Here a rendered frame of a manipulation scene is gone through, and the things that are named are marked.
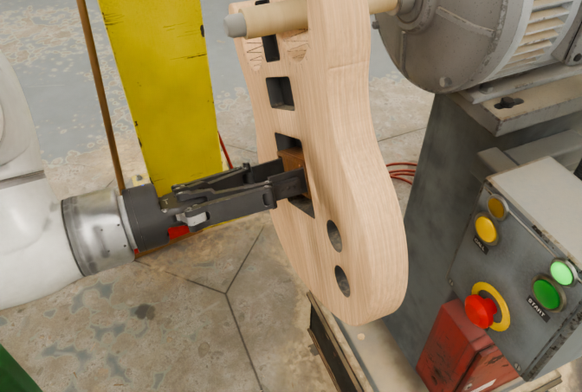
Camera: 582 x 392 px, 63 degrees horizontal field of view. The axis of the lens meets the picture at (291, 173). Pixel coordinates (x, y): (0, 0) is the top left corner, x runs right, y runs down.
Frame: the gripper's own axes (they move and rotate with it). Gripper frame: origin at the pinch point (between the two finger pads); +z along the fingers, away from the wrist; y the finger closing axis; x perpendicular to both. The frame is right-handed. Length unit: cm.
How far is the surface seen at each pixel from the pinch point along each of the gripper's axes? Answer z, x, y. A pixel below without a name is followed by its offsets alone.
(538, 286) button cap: 16.0, -12.1, 22.4
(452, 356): 32, -53, -16
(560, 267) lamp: 16.0, -8.8, 25.1
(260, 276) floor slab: 13, -64, -102
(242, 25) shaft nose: -3.9, 18.5, 6.0
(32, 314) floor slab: -65, -56, -117
